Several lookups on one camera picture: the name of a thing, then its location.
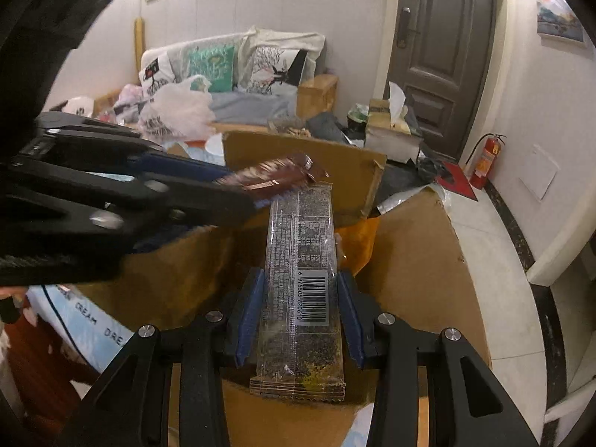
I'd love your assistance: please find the black bag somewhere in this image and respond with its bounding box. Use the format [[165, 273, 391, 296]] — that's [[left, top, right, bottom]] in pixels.
[[307, 112, 359, 145]]

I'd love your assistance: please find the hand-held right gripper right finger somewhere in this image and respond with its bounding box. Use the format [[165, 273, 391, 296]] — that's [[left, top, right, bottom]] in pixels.
[[335, 270, 541, 447]]

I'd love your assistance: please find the wooden side cabinet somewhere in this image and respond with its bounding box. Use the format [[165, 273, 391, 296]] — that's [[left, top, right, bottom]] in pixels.
[[297, 74, 339, 122]]

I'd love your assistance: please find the door handle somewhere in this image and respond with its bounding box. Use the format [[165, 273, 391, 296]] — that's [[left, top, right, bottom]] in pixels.
[[396, 7, 420, 50]]

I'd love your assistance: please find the grey sofa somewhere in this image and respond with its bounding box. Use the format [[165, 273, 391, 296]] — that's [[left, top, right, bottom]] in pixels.
[[93, 32, 338, 124]]

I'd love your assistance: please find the teal patterned pillow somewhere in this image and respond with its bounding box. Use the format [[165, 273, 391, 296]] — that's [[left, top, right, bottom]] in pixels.
[[186, 45, 235, 93]]

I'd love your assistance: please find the white pillow with bird print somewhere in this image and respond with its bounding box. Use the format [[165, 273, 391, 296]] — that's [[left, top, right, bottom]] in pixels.
[[237, 49, 308, 96]]

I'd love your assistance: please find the brown door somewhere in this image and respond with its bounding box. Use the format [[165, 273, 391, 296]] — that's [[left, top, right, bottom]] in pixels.
[[386, 0, 506, 161]]

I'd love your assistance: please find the tissue box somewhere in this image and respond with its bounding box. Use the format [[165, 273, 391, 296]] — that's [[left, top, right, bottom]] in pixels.
[[364, 81, 424, 164]]

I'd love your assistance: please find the white plastic bag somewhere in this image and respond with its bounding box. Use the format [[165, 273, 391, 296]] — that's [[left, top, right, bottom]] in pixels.
[[137, 74, 215, 140]]

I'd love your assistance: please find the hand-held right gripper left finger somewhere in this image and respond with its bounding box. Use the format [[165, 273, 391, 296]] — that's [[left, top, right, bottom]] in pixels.
[[56, 267, 266, 447]]

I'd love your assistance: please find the orange snack packet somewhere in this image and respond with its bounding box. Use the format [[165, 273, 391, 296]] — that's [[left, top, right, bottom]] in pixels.
[[335, 216, 380, 280]]

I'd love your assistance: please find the red fire extinguisher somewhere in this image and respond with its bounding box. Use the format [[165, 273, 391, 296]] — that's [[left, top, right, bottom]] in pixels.
[[466, 133, 507, 190]]

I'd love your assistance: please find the cardboard box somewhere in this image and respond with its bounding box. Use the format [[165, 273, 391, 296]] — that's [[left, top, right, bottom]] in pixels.
[[77, 130, 492, 447]]

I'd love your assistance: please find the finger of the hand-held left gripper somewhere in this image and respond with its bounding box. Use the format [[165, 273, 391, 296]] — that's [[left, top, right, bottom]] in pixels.
[[0, 153, 259, 257], [32, 111, 231, 184]]

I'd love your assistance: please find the frameless canvas painting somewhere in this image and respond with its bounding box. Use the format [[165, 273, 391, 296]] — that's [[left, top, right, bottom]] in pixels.
[[535, 0, 586, 47]]

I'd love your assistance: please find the white pillow with tree print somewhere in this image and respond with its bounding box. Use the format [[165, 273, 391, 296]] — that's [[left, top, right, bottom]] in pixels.
[[139, 53, 175, 98]]

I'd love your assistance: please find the rolled bamboo mat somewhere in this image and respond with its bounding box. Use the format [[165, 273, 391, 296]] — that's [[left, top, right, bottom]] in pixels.
[[134, 17, 147, 73]]

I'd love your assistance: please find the clear snack packet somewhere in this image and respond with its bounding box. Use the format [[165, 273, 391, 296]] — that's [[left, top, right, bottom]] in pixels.
[[249, 181, 348, 403]]

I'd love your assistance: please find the brown snack packet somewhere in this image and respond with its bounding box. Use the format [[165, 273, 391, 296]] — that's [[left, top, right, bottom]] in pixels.
[[216, 152, 330, 196]]

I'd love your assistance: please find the pink plastic bag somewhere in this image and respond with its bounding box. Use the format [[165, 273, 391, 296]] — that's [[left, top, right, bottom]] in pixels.
[[114, 84, 154, 117]]

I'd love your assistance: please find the white wall panel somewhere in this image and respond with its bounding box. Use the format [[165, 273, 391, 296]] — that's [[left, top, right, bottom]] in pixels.
[[519, 144, 558, 201]]

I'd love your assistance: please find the red doormat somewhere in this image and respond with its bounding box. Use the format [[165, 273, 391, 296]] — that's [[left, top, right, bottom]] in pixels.
[[440, 161, 478, 190]]

